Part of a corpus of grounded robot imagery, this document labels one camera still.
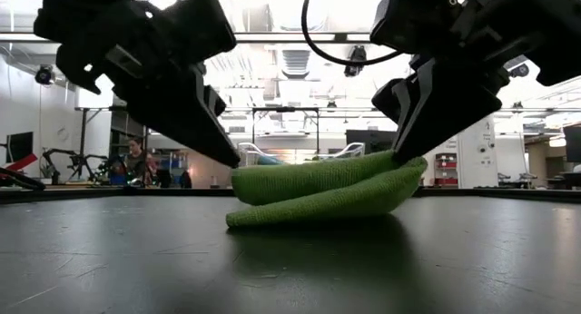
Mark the ribbed ceiling air vent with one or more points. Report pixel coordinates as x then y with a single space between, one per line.
296 62

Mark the overhead light bar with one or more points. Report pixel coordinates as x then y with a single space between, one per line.
281 37

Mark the clear plastic bin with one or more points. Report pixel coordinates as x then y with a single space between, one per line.
354 150

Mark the black computer monitor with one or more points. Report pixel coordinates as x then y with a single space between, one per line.
370 139
573 144

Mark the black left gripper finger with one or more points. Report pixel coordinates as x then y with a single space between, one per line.
181 119
214 101

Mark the green microfiber towel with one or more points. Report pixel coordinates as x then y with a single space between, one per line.
327 191

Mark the person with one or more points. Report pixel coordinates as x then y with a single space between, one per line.
135 159

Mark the small black monitor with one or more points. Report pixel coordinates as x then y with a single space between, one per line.
20 146

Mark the black background robot arm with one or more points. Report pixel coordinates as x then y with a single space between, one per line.
75 159

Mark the red angled object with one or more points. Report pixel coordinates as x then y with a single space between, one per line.
25 162

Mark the black ceiling-mounted camera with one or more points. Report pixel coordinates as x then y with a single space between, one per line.
44 75
519 70
355 62

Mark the white room pillar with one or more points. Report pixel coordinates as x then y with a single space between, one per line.
476 155

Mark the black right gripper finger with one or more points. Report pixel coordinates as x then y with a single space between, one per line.
445 105
390 101

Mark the red storage shelf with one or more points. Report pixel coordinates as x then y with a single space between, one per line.
445 180

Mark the small potted plant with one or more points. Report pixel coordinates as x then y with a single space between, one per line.
46 171

